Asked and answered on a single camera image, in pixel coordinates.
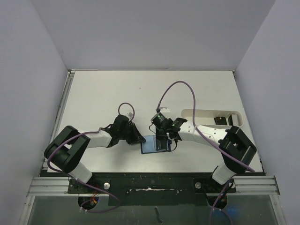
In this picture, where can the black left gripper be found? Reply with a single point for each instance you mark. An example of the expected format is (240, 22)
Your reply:
(136, 137)

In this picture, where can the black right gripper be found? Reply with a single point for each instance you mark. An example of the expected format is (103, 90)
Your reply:
(161, 137)

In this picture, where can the blue leather card holder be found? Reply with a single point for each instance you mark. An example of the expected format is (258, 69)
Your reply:
(150, 145)

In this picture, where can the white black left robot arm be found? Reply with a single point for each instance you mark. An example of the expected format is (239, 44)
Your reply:
(68, 147)

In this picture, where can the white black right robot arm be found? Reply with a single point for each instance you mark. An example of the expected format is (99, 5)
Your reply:
(236, 148)

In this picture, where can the black card in tray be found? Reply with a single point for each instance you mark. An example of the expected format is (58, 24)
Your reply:
(220, 121)

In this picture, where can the white plastic card tray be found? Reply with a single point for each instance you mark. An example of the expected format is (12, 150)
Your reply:
(206, 117)

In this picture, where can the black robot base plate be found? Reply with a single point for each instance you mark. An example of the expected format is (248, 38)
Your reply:
(157, 189)

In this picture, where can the aluminium frame rail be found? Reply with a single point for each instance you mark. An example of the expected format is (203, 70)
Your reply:
(255, 185)

